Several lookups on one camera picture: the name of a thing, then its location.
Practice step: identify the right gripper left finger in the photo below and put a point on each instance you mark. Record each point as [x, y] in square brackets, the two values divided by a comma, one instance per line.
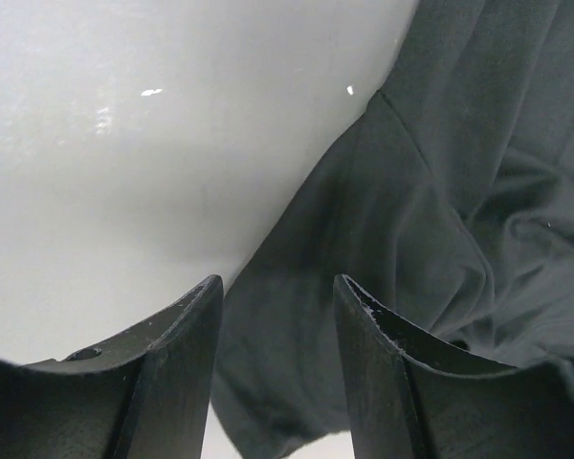
[143, 393]

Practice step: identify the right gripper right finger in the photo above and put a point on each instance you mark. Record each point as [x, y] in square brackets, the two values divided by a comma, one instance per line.
[412, 395]

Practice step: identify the black graphic t-shirt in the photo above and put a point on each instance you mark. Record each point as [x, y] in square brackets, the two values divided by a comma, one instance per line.
[450, 201]

